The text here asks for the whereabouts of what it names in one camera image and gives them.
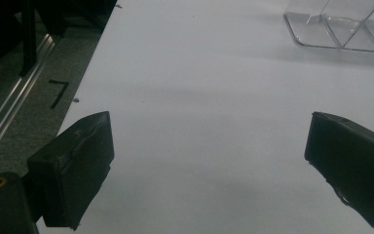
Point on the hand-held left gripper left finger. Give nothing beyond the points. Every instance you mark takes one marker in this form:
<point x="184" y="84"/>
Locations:
<point x="74" y="169"/>

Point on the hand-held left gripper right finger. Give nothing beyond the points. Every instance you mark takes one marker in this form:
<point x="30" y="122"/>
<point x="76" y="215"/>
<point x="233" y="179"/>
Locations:
<point x="354" y="162"/>

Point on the clear plastic divided organizer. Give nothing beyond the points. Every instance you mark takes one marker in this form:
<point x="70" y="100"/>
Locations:
<point x="337" y="29"/>

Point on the black metal stand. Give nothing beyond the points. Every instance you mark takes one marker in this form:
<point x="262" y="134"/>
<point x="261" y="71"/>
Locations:
<point x="28" y="39"/>

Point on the silver metal floor rail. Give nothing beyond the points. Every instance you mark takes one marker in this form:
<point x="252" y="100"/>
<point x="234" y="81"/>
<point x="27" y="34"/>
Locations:
<point x="16" y="100"/>

